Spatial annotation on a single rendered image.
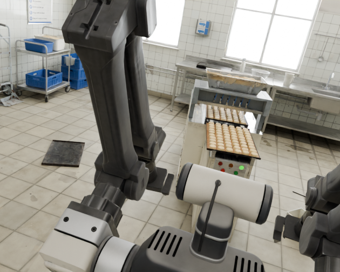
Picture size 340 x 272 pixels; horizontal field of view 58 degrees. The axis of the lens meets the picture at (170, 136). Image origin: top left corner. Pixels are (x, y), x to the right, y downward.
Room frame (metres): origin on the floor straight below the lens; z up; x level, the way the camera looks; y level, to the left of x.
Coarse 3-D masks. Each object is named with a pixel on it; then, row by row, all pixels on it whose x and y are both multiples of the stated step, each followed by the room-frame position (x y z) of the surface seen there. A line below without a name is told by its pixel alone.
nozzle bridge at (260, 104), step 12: (204, 84) 2.95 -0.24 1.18; (192, 96) 2.97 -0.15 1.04; (204, 96) 2.88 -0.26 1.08; (216, 96) 2.87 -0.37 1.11; (228, 96) 2.87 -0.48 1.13; (240, 96) 2.78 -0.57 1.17; (252, 96) 2.80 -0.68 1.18; (264, 96) 2.88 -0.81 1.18; (192, 108) 2.90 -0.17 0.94; (228, 108) 2.82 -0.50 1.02; (240, 108) 2.82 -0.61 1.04; (252, 108) 2.86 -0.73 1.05; (264, 108) 2.78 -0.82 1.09
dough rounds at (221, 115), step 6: (210, 108) 3.05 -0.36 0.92; (216, 108) 3.09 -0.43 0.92; (222, 108) 3.13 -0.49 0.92; (210, 114) 2.86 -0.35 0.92; (216, 114) 2.89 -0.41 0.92; (222, 114) 2.92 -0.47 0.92; (228, 114) 2.96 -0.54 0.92; (234, 114) 2.99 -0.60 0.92; (240, 114) 3.02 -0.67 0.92; (228, 120) 2.79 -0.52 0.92; (234, 120) 2.80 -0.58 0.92; (240, 120) 2.85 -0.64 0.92
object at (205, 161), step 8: (208, 152) 2.20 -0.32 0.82; (216, 152) 2.19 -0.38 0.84; (200, 160) 2.71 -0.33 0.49; (208, 160) 2.10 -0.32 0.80; (232, 160) 2.10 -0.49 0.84; (240, 160) 2.12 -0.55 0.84; (248, 168) 2.09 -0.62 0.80; (248, 176) 2.09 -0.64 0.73; (192, 208) 2.47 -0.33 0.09; (200, 208) 2.10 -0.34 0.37; (192, 216) 2.30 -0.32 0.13; (192, 224) 2.16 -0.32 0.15; (192, 232) 2.10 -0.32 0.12; (232, 232) 2.09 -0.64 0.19
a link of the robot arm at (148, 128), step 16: (144, 0) 0.47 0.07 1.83; (144, 16) 0.48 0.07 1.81; (144, 32) 0.50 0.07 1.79; (128, 48) 0.51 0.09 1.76; (128, 64) 0.53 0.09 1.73; (144, 64) 0.58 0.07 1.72; (128, 80) 0.55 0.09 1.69; (144, 80) 0.59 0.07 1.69; (128, 96) 0.57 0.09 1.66; (144, 96) 0.60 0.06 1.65; (144, 112) 0.62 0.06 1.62; (144, 128) 0.63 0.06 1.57; (144, 144) 0.64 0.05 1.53
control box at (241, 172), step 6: (216, 162) 2.07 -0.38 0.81; (222, 162) 2.06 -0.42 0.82; (228, 162) 2.07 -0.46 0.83; (234, 162) 2.07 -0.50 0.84; (240, 162) 2.08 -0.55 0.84; (216, 168) 2.07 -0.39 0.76; (222, 168) 2.06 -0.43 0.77; (228, 168) 2.06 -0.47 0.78; (234, 168) 2.06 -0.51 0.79; (246, 168) 2.06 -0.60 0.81; (234, 174) 2.06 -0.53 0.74; (240, 174) 2.06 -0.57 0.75
